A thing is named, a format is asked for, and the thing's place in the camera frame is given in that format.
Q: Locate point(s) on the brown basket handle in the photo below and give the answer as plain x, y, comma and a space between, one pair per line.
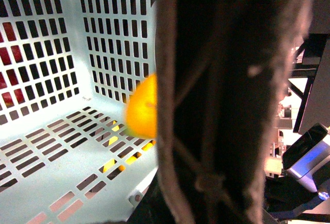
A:
221, 67

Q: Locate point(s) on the light blue plastic basket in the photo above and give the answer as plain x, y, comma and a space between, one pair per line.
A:
68, 68

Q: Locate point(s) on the yellow lemon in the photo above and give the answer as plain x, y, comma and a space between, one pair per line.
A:
141, 110

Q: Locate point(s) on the right robot gripper camera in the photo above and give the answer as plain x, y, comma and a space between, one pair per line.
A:
307, 155

